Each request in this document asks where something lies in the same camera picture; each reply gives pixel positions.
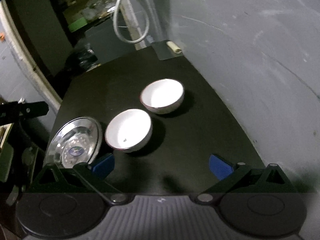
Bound white looped cable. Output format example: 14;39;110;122
113;0;150;45

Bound green box in background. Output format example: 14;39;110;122
68;17;87;32

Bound cleaver with cream handle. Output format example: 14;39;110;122
151;40;183;61

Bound white enamel bowl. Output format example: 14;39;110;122
140;79;185;114
105;109;153;153

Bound stainless steel plate with sticker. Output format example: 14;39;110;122
44;116;103;168

